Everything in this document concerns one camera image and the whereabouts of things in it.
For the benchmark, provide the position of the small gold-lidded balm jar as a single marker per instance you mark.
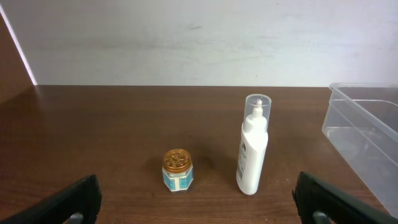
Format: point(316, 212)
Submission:
point(177, 170)

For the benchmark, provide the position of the clear plastic container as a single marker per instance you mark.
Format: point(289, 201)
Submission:
point(361, 123)

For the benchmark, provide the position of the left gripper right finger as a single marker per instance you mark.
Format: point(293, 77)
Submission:
point(320, 202)

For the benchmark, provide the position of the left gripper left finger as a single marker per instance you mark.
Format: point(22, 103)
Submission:
point(83, 197)

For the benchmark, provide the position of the white spray bottle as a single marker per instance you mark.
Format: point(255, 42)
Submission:
point(254, 140)

